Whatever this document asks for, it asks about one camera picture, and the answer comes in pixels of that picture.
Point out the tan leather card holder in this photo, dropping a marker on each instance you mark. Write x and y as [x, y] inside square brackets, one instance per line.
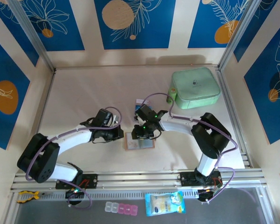
[133, 144]

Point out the blue picture card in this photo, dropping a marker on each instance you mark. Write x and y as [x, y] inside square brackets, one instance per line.
[138, 107]

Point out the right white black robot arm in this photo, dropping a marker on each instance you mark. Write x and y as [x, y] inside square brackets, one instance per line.
[175, 123]

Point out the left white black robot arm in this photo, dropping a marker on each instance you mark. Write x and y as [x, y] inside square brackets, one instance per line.
[77, 140]

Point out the small green bottle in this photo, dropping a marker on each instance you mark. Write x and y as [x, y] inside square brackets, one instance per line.
[171, 93]

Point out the black controller board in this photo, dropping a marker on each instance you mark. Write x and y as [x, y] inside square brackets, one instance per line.
[206, 194]
[74, 193]

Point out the mint green zip case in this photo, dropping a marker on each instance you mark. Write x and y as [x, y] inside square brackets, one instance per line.
[196, 79]

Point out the blue white snack packet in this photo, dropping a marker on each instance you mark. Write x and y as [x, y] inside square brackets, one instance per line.
[164, 204]

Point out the pink clear pill organizer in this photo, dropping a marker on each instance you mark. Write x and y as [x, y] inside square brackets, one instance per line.
[121, 208]

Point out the grey metal shelf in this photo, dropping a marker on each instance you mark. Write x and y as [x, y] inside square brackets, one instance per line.
[60, 214]

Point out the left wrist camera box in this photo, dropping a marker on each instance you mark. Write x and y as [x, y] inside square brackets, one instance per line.
[115, 119]

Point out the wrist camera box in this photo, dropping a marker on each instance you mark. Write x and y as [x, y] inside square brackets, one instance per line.
[115, 119]
[137, 116]

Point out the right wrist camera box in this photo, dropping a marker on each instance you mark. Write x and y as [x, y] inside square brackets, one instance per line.
[137, 116]

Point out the wide aluminium base rail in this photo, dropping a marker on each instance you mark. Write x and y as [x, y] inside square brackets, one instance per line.
[135, 179]

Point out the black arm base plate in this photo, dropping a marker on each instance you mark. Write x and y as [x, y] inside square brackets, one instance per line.
[185, 178]
[92, 180]

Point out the aluminium side rail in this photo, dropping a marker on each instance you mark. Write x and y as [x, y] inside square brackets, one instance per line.
[223, 81]

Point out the aluminium frame post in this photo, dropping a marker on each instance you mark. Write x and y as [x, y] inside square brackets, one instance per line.
[238, 35]
[33, 35]

